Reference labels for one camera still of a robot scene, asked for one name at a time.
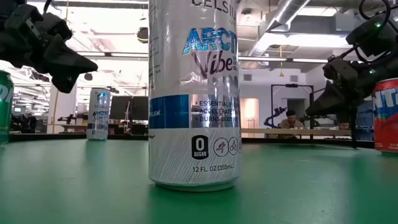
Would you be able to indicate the green Sprite can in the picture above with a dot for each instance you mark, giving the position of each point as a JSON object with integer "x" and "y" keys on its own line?
{"x": 4, "y": 109}

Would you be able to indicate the white round column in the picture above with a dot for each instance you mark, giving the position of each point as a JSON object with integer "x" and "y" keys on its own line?
{"x": 63, "y": 115}

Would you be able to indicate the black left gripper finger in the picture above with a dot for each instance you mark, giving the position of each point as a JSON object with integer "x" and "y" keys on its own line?
{"x": 65, "y": 82}
{"x": 68, "y": 60}

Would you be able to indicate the black background robot arm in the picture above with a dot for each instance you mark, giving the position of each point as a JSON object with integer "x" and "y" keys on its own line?
{"x": 275, "y": 113}

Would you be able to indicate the person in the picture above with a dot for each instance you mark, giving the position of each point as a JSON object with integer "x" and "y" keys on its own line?
{"x": 343, "y": 125}
{"x": 290, "y": 123}

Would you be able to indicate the grey wall vent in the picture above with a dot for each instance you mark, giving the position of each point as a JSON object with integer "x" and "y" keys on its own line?
{"x": 293, "y": 78}
{"x": 247, "y": 77}

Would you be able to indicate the white Celsius Arctic Vibe can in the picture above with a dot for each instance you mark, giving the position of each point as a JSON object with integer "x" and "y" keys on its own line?
{"x": 186, "y": 77}
{"x": 98, "y": 118}

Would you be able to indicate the wooden background desk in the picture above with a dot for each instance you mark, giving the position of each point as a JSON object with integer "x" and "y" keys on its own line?
{"x": 74, "y": 126}

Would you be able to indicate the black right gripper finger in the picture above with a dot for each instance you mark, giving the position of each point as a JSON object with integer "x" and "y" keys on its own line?
{"x": 335, "y": 99}
{"x": 340, "y": 70}

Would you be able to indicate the red Fanta can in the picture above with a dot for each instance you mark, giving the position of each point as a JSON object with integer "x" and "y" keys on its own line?
{"x": 387, "y": 118}

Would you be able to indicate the black aluminium table frame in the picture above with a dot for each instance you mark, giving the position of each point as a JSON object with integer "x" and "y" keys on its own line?
{"x": 46, "y": 137}

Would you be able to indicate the dark blue partition screen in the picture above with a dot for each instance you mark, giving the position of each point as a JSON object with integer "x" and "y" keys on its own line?
{"x": 363, "y": 124}

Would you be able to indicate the black round ceiling lamp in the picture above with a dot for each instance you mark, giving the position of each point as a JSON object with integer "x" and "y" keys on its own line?
{"x": 88, "y": 76}

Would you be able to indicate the yellow hanging pendant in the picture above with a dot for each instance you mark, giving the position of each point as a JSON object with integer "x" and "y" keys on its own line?
{"x": 281, "y": 74}

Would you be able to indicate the silver ventilation duct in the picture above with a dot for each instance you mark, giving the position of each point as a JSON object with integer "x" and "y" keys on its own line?
{"x": 289, "y": 12}

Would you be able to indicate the black computer monitor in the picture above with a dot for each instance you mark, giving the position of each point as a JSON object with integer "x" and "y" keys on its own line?
{"x": 121, "y": 107}
{"x": 140, "y": 107}

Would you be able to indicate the black background rig frame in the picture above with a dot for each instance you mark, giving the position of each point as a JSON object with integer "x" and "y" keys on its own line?
{"x": 272, "y": 102}

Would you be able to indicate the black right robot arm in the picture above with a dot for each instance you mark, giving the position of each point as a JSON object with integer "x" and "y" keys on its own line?
{"x": 382, "y": 34}

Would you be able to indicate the green table mat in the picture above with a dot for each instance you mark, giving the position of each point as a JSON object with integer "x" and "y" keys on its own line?
{"x": 93, "y": 186}

